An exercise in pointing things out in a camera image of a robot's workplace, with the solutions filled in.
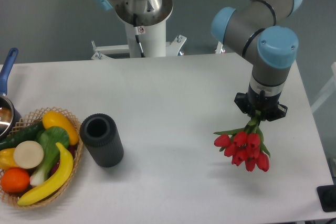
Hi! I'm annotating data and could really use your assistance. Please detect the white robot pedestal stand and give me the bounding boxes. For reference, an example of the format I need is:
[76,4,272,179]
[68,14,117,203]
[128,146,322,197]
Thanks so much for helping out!
[90,0,187,60]

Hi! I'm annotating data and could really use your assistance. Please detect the dark green cucumber toy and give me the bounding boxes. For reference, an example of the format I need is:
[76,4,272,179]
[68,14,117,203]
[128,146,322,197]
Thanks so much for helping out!
[1,121,45,151]

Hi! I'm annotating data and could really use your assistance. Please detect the orange plastic fruit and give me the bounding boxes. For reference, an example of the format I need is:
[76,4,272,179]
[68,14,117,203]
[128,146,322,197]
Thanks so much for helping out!
[1,168,30,193]

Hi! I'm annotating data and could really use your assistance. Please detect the yellow lemon toy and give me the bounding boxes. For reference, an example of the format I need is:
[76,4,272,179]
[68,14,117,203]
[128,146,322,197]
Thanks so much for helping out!
[42,111,79,146]

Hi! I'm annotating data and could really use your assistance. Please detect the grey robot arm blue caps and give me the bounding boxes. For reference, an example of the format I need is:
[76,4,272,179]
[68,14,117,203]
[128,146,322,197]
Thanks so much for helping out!
[95,0,302,121]

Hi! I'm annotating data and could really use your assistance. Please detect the red tulip bouquet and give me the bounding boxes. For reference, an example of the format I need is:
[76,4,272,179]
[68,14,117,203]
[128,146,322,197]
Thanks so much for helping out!
[214,111,270,172]

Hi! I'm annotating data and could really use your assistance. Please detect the green bok choy toy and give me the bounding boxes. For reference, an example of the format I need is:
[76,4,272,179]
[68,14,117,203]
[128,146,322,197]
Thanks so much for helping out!
[30,126,69,187]

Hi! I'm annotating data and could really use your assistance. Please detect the woven wicker basket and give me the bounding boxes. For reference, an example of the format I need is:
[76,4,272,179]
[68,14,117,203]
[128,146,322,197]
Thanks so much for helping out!
[1,107,83,209]

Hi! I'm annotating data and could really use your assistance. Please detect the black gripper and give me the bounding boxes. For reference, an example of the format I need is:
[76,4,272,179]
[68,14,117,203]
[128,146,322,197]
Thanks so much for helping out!
[234,90,288,122]

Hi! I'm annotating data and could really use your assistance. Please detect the black device at table edge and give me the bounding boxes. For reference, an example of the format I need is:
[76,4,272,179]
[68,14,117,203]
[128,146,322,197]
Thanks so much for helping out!
[317,185,336,212]

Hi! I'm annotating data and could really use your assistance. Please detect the red fruit toy in basket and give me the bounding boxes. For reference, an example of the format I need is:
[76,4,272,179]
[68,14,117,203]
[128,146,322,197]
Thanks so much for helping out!
[50,146,76,176]

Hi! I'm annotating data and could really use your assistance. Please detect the yellow bell pepper toy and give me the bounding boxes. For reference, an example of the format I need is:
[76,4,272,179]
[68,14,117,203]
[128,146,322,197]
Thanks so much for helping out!
[0,148,19,170]

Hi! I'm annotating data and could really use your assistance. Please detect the blue handled saucepan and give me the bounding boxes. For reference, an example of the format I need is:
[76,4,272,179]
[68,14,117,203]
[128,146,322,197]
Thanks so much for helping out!
[1,48,21,140]

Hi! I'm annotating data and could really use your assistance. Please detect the beige round disc toy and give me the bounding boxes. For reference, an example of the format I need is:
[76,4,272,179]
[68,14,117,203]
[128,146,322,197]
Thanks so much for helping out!
[13,141,44,169]

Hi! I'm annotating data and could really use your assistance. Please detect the dark grey ribbed vase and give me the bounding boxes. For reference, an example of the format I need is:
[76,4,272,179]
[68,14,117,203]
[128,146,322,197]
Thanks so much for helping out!
[80,113,124,168]

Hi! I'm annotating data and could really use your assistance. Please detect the yellow plastic banana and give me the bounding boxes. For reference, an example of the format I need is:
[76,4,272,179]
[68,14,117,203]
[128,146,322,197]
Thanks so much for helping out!
[17,142,74,206]

